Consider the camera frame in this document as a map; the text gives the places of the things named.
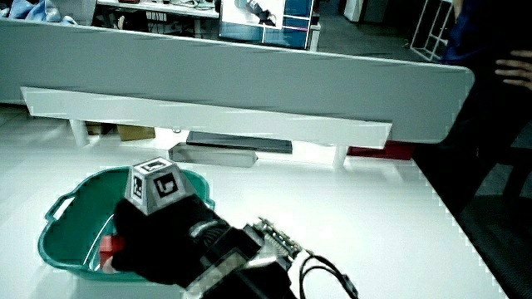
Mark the white picture poster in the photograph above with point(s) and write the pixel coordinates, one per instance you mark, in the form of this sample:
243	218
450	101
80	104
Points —
251	12

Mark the green plastic basket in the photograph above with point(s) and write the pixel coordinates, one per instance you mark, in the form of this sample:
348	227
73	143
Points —
83	224

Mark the white background desk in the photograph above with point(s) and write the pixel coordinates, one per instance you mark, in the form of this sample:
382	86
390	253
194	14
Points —
166	7

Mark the blue panel cabinet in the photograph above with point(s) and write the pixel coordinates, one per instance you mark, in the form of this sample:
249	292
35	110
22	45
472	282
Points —
297	31

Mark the red block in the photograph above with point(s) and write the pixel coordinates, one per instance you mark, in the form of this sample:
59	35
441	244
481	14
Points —
109	246

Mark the white background appliance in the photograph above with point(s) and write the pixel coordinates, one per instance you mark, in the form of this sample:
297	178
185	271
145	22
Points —
365	9

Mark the light blue cloth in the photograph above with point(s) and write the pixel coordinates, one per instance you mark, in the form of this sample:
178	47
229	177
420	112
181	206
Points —
33	10

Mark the red flat object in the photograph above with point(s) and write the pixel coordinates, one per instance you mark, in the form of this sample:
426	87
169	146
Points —
384	150

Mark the large white board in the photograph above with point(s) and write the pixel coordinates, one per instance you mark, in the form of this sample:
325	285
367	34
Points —
232	79

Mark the brown cardboard box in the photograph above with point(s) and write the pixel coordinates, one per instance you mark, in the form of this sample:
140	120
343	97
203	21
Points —
136	132

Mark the person's right hand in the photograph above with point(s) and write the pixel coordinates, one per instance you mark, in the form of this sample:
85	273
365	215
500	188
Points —
166	241

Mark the flat black keyboard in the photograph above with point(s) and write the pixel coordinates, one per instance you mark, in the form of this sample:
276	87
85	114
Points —
239	142

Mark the white metal rack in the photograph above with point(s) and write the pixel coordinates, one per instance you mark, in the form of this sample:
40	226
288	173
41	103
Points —
432	31

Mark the grey oblong box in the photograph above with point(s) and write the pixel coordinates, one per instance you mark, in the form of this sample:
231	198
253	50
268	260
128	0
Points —
212	155

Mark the white desk riser shelf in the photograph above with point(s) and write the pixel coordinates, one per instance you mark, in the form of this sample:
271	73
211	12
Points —
208	118

